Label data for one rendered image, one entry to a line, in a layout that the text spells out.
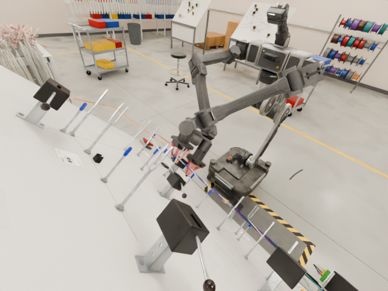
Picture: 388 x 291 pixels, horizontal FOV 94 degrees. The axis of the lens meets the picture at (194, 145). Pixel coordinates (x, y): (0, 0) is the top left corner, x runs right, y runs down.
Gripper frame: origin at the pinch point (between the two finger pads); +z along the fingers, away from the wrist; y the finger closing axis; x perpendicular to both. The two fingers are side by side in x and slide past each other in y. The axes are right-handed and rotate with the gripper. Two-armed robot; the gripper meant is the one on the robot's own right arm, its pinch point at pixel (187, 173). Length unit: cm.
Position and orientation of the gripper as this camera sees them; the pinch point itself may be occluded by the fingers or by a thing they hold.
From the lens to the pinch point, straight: 93.5
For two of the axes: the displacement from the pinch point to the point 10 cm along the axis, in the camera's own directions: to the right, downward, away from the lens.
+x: 6.3, 3.1, 7.1
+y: 5.6, 4.4, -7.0
